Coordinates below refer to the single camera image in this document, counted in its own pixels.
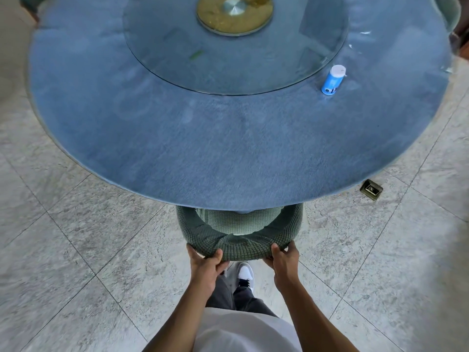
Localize blue and white canister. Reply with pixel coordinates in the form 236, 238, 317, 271
321, 65, 346, 96

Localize green upholstered chair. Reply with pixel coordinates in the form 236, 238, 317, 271
176, 202, 305, 262
18, 0, 46, 23
432, 0, 461, 33

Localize grey trousers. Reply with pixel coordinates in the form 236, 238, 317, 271
205, 275, 279, 319

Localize person's left forearm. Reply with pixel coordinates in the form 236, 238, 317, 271
143, 278, 213, 352

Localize person's left hand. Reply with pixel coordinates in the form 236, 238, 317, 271
186, 243, 230, 297

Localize round glass turntable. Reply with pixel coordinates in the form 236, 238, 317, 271
122, 0, 349, 96

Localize person's right forearm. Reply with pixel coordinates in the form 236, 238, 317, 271
280, 280, 359, 352

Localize white shirt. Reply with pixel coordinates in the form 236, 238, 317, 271
193, 308, 303, 352

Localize round blue table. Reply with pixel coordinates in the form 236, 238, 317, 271
27, 0, 453, 211

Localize person's right hand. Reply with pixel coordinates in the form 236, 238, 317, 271
263, 241, 302, 294

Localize brass floor socket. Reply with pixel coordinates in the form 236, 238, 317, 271
360, 179, 384, 201

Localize white sneaker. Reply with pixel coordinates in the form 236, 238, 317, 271
234, 262, 255, 293

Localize gold turntable base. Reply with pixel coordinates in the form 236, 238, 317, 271
196, 0, 274, 36

